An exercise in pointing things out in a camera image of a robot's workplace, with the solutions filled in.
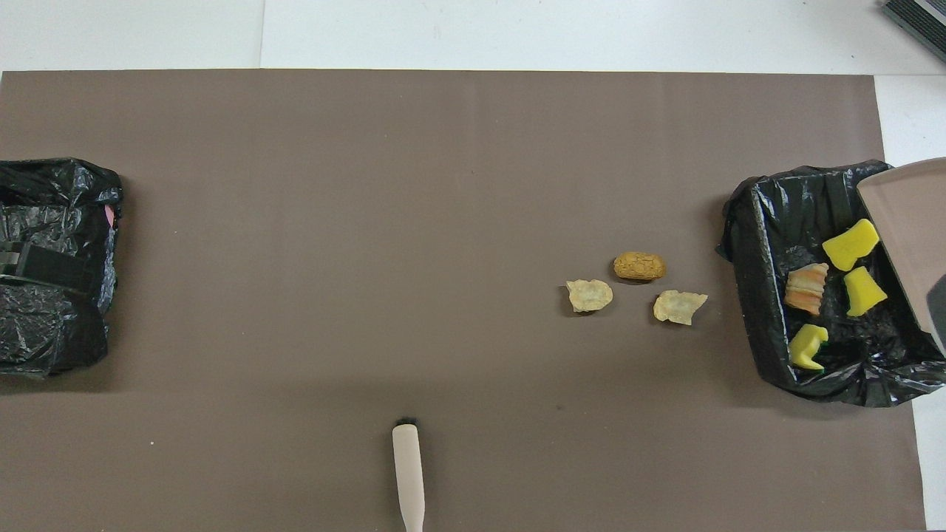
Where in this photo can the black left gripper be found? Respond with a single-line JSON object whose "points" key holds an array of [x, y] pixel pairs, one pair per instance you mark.
{"points": [[52, 267]]}

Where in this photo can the pink hand brush black bristles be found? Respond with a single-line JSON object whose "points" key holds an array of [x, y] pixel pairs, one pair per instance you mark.
{"points": [[408, 473]]}

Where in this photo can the green and yellow sponge piece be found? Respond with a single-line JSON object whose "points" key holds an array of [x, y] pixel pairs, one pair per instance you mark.
{"points": [[805, 346]]}

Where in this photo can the large yellow sponge piece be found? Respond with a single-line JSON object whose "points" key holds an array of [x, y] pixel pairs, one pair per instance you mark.
{"points": [[850, 245]]}

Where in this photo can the small yellow sponge piece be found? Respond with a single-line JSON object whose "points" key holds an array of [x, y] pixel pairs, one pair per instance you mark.
{"points": [[863, 292]]}

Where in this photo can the pink plastic dustpan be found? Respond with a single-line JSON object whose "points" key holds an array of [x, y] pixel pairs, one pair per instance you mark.
{"points": [[909, 222]]}

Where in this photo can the bin covered by black bag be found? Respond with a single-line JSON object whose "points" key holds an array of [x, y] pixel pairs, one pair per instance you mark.
{"points": [[44, 332]]}

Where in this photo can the open bin with black liner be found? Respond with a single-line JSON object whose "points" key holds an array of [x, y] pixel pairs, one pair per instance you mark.
{"points": [[768, 310]]}

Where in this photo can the brown paper table mat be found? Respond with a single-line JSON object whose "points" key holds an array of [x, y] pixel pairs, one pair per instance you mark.
{"points": [[473, 118]]}

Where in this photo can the pale crumpled cracker piece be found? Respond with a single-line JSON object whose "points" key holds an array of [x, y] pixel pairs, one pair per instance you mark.
{"points": [[678, 307], [589, 295]]}

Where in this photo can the dark ribbed device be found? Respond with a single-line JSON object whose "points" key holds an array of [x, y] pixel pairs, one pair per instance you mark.
{"points": [[920, 22]]}

